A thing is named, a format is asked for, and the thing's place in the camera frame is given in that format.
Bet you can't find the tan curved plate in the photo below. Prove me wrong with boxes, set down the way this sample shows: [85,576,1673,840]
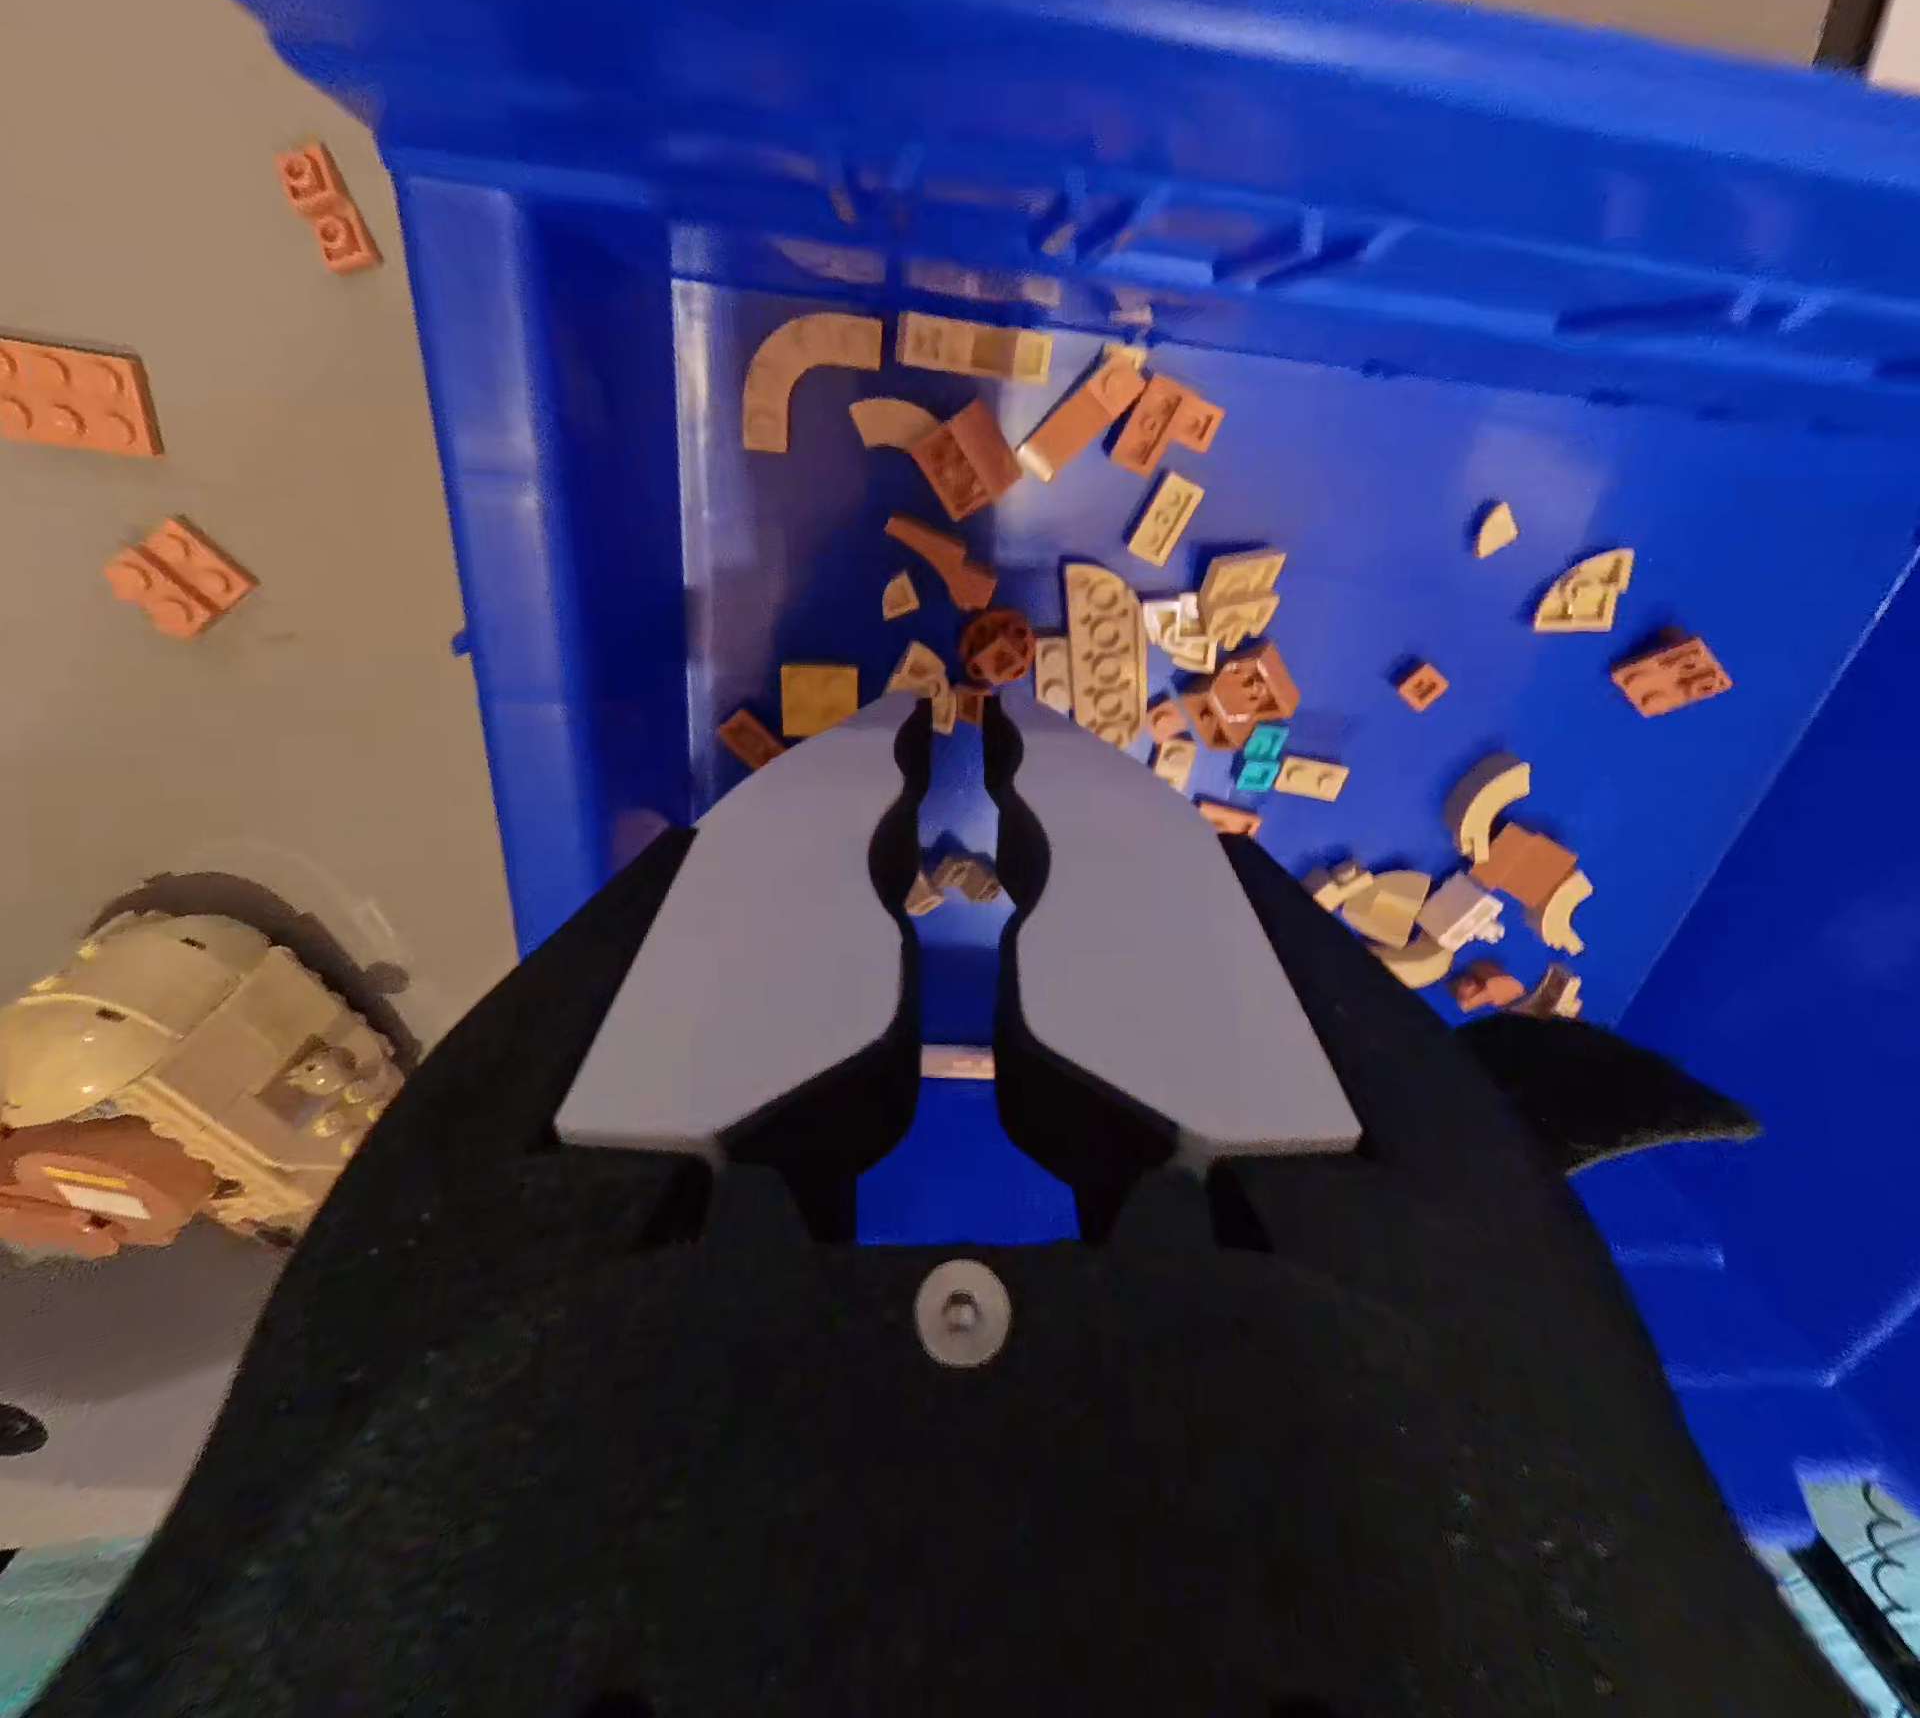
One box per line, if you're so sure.
[743,313,889,456]

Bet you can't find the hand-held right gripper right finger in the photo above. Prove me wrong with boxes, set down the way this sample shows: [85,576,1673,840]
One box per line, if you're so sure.
[983,689,1366,1158]

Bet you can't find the brown corner brick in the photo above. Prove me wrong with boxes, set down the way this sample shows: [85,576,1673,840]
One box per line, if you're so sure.
[104,516,261,640]

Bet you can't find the tan toy brick model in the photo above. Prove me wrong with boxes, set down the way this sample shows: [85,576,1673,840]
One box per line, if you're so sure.
[0,869,410,1266]

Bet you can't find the small brown plate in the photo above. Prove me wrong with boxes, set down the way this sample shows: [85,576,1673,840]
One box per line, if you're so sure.
[277,143,382,275]

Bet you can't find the large brown plate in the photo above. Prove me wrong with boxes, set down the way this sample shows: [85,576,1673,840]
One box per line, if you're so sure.
[0,334,166,459]

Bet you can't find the blue plastic bin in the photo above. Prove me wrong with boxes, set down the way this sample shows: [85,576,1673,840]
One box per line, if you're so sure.
[67,0,1920,1569]

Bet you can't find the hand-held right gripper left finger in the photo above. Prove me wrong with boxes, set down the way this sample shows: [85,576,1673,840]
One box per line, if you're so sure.
[555,693,930,1158]

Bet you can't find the pile of small toy bricks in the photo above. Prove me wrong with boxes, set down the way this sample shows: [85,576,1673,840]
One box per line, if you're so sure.
[718,306,1736,1021]

